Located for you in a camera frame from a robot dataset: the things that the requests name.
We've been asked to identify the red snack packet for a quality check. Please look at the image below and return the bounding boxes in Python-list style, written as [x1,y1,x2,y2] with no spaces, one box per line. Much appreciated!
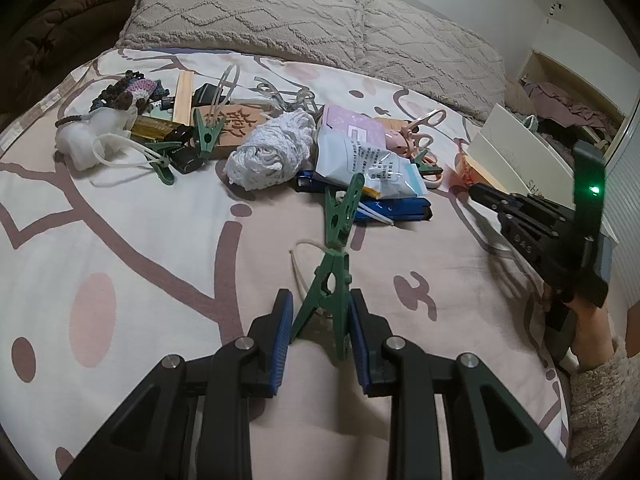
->
[445,152,500,188]

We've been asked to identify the dark brown blanket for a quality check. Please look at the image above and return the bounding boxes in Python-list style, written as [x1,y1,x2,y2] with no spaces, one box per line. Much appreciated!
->
[1,0,136,116]

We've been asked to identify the carved wooden plaque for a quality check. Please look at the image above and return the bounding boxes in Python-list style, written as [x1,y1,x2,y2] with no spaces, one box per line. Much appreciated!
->
[212,104,276,159]

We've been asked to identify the pink patterned bed sheet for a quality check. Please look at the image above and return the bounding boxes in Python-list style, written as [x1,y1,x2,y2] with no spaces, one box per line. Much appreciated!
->
[1,49,569,479]

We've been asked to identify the white crumpled cloth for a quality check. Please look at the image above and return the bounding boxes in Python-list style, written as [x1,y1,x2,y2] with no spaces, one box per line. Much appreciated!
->
[224,108,316,191]

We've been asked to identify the green clothespin left pile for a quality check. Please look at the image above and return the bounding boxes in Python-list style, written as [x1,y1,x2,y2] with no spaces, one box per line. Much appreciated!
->
[131,141,182,185]

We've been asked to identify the pink small gadget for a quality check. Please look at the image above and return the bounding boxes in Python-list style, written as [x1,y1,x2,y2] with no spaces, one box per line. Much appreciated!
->
[385,129,409,157]

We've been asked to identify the white blue plastic pouch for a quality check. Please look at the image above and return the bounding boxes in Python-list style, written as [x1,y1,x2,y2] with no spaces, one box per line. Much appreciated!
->
[316,130,427,200]

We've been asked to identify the beige fuzzy sleeve forearm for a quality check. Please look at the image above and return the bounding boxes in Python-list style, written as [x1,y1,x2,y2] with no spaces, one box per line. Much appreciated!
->
[568,338,639,479]

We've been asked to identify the gold black box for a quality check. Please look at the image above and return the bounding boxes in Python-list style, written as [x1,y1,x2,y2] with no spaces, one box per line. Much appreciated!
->
[131,115,193,143]

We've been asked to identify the wardrobe with clothes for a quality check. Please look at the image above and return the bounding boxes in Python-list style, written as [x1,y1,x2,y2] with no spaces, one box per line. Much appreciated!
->
[518,18,639,160]

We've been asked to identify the crochet multicolour pouch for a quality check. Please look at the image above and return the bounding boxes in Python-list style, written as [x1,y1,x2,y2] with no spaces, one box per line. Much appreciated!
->
[90,70,169,115]

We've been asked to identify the green clothespin on scissors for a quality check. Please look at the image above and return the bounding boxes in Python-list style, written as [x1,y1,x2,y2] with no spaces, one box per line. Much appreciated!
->
[412,148,444,178]

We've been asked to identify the beige handled scissors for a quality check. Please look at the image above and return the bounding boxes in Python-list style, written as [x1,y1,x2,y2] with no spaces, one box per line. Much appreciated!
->
[386,108,447,136]

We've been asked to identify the white shoe box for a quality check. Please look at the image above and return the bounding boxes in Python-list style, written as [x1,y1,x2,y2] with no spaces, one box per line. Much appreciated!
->
[466,104,574,208]

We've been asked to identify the light wooden stick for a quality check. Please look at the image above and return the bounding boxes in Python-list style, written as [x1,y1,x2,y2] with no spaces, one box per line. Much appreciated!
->
[172,70,194,126]

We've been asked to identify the green clothespin on plaque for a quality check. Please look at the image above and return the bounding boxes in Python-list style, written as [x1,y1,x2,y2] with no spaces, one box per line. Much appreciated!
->
[193,108,224,160]

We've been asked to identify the white plastic loop tie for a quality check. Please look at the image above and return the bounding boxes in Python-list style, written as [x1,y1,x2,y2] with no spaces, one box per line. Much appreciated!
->
[290,238,328,300]

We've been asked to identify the right beige textured pillow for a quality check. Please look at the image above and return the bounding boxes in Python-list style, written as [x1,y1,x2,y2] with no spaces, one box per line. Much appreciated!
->
[358,0,506,122]

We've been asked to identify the beige textured pillow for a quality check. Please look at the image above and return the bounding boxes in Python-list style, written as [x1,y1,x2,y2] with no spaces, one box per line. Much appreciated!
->
[358,0,506,122]
[117,0,363,70]

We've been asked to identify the person's right hand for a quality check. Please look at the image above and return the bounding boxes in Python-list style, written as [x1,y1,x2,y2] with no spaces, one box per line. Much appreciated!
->
[561,294,620,376]

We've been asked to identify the blue lighter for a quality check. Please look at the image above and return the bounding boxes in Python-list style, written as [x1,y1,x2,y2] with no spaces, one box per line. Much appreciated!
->
[293,170,433,224]

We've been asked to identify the white fluffy plush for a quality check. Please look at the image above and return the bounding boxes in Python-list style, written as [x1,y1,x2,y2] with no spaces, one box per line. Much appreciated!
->
[55,107,131,171]

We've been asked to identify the left beige textured pillow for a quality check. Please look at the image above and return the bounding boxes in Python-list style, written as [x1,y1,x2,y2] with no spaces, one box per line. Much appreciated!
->
[117,0,363,70]

